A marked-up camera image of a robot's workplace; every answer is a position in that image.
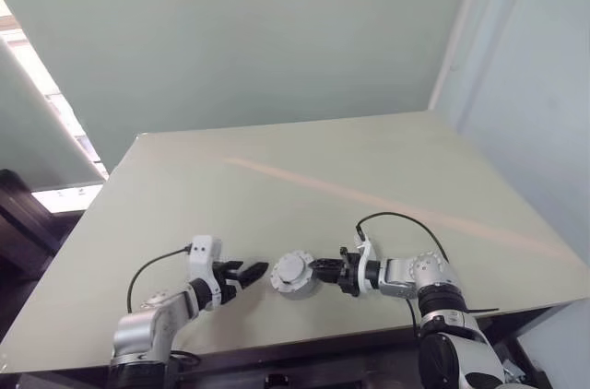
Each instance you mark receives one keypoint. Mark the dark table frame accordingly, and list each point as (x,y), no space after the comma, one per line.
(299,357)

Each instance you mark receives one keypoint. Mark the dark wooden furniture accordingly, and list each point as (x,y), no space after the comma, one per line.
(23,218)

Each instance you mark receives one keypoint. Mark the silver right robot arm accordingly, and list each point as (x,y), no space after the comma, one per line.
(428,274)

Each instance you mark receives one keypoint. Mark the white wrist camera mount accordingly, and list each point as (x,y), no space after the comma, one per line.
(364,264)
(203,255)

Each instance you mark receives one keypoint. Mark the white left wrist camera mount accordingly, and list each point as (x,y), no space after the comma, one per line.
(203,255)

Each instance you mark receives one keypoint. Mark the bright window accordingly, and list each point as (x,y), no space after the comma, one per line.
(55,98)

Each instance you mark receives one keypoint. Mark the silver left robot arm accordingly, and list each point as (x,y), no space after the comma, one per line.
(152,320)

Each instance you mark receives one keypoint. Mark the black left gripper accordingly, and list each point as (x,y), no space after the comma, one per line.
(226,280)

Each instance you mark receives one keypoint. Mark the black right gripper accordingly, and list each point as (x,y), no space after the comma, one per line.
(349,274)

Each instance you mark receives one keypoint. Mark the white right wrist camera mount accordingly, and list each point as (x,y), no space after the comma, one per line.
(364,264)

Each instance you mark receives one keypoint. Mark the grey round motor lid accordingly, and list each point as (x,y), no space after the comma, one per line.
(290,269)

